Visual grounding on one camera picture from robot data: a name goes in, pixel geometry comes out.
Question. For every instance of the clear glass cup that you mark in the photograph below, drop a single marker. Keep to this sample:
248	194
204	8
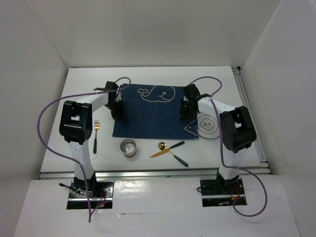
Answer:
129	148

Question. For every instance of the gold knife green handle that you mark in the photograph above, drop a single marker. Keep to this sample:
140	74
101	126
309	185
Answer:
165	149

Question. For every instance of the aluminium front rail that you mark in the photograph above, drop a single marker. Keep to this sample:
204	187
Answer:
134	174

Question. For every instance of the gold spoon green handle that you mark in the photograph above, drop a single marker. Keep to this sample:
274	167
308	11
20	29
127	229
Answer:
172	153

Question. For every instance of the gold fork green handle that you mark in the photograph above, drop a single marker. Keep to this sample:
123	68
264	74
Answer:
96	128

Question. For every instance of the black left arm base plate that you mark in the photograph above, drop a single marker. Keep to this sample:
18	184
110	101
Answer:
103	191

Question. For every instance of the aluminium right side rail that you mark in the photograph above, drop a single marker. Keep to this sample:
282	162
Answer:
245	101

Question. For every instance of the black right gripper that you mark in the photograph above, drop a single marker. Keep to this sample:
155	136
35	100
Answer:
183	115

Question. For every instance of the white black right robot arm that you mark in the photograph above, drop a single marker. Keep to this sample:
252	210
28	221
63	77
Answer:
236	130

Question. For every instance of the blue cloth with gold script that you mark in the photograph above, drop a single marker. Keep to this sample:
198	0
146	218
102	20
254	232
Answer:
153	112

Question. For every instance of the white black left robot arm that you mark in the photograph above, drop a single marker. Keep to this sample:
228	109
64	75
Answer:
76	127

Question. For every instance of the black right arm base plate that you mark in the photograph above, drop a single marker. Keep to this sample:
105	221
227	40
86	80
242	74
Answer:
212	187

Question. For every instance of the aluminium rail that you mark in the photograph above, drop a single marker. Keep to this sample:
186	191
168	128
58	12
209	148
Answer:
245	101
134	174

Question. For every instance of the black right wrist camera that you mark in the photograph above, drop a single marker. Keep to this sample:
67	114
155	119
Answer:
191	92

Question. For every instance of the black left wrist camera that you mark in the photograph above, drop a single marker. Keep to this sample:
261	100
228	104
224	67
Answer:
110	85

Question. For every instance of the white plate black rings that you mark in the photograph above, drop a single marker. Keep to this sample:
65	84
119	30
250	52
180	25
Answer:
208	126

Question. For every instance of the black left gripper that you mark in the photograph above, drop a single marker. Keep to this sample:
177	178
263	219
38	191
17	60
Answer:
120	115

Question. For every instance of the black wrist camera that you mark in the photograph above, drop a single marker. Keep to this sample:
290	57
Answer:
191	92
110	85

